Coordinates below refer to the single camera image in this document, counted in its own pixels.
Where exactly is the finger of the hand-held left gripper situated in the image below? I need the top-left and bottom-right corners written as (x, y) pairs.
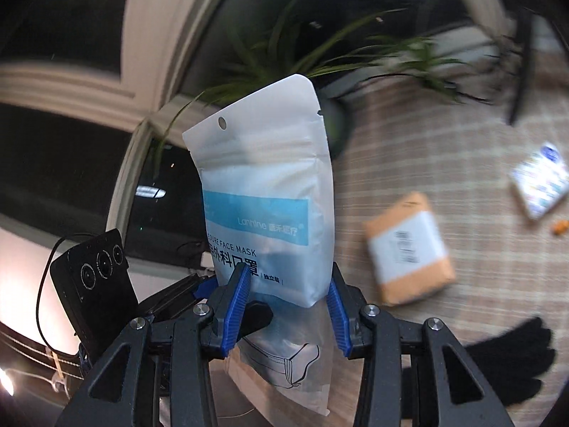
top-left (135, 272), bottom-right (220, 322)
top-left (246, 301), bottom-right (275, 339)

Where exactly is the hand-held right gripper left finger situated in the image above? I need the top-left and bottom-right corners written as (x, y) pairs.
top-left (53, 263), bottom-right (253, 427)

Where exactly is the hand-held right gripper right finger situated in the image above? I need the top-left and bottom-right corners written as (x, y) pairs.
top-left (326, 262), bottom-right (513, 427)

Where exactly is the white face mask pack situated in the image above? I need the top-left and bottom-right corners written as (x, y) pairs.
top-left (182, 73), bottom-right (336, 416)

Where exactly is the brown paper parcel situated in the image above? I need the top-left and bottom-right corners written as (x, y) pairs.
top-left (362, 191), bottom-right (456, 307)

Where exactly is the black glove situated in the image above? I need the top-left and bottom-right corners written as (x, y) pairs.
top-left (464, 317), bottom-right (557, 419)

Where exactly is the dark plant pot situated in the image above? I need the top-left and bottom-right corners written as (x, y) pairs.
top-left (318, 78), bottom-right (358, 162)

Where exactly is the checked beige blanket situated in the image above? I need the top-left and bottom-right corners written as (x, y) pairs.
top-left (322, 22), bottom-right (569, 427)

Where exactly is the white blue tissue pack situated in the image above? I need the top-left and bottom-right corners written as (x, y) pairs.
top-left (509, 142), bottom-right (569, 221)

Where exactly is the green spider plant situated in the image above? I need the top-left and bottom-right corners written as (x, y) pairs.
top-left (150, 0), bottom-right (494, 172)

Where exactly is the black tripod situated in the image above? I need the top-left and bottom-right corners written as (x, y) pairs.
top-left (486, 0), bottom-right (547, 126)

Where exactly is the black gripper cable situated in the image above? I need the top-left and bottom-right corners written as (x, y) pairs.
top-left (36, 233), bottom-right (92, 359)

